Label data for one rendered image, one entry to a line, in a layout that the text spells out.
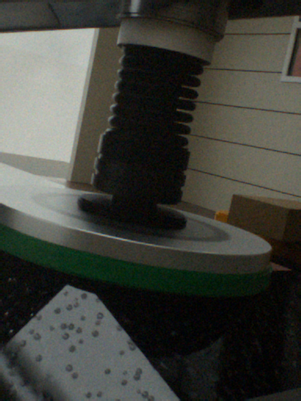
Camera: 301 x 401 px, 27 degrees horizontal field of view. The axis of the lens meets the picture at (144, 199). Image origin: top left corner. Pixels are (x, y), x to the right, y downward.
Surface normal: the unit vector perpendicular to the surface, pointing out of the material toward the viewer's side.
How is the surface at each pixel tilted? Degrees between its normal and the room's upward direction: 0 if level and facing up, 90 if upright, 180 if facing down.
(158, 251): 90
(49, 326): 53
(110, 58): 90
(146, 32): 90
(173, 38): 90
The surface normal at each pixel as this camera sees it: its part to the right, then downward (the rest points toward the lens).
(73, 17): 0.04, 0.11
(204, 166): -0.78, -0.09
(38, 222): -0.51, -0.01
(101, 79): 0.59, 0.21
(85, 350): 0.04, -0.51
